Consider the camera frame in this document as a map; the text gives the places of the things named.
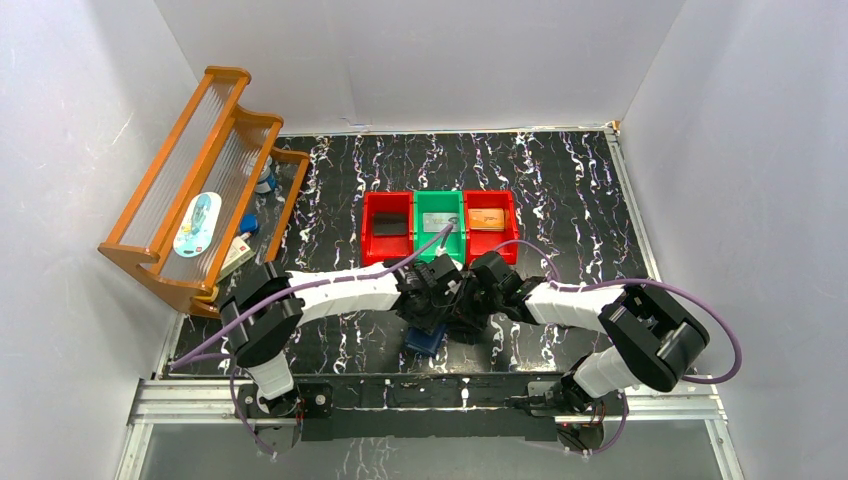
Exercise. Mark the left red plastic bin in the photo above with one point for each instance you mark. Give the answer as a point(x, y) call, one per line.
point(378, 249)

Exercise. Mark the blue capped tube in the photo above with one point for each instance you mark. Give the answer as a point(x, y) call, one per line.
point(248, 226)

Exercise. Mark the right red plastic bin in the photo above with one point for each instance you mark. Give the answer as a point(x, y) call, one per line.
point(480, 242)

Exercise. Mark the orange card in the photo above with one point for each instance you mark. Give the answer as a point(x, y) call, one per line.
point(486, 219)

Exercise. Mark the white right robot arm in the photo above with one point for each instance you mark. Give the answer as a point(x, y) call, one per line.
point(655, 340)

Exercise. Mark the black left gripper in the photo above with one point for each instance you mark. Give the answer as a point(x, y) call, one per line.
point(436, 312)

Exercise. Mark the white blue bottle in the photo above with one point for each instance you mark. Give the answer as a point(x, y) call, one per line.
point(266, 182)

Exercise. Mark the red plastic bin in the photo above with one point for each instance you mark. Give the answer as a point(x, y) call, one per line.
point(378, 249)
point(480, 242)

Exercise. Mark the green plastic bin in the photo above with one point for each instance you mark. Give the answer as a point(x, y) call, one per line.
point(454, 243)

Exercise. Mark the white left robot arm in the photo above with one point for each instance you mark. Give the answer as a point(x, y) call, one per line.
point(258, 342)

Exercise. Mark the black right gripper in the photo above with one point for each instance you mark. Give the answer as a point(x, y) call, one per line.
point(474, 320)

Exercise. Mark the blue leather card holder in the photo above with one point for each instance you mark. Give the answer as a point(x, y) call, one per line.
point(424, 342)

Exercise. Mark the white red box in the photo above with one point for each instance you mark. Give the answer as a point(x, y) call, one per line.
point(238, 254)

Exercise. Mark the grey silver card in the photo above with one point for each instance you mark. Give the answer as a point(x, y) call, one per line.
point(434, 222)

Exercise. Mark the orange wooden rack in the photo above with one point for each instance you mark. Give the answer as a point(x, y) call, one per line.
point(216, 146)

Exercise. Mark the black card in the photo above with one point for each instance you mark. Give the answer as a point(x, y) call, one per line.
point(389, 224)

